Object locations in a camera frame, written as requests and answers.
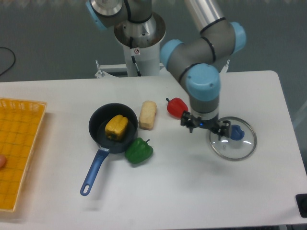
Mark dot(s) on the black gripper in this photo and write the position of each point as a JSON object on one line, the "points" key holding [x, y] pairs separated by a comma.
{"points": [[207, 121]]}

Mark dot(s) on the glass pot lid blue knob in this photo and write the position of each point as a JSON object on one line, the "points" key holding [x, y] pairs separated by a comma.
{"points": [[241, 143]]}

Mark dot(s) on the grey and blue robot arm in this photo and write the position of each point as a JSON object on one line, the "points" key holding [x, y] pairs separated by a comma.
{"points": [[190, 64]]}

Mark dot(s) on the red bell pepper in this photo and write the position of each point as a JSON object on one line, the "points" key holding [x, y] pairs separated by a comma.
{"points": [[176, 107]]}

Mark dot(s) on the beige bread loaf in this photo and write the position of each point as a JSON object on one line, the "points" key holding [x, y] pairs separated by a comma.
{"points": [[147, 115]]}

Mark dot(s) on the green bell pepper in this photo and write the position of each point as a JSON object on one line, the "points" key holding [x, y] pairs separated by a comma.
{"points": [[139, 151]]}

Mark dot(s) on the yellow bell pepper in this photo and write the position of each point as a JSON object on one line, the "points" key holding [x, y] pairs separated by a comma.
{"points": [[116, 127]]}

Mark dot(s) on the black socket on table edge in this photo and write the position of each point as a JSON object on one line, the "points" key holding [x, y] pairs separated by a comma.
{"points": [[301, 200]]}

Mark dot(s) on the orange plastic basket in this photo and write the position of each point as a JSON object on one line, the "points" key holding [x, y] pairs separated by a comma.
{"points": [[20, 122]]}

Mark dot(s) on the peach object in basket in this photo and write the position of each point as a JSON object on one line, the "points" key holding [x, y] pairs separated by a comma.
{"points": [[2, 160]]}

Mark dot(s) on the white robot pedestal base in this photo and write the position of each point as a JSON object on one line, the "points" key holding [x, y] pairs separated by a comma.
{"points": [[141, 47]]}

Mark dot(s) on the dark pan with blue handle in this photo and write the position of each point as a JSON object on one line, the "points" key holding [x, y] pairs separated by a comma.
{"points": [[107, 142]]}

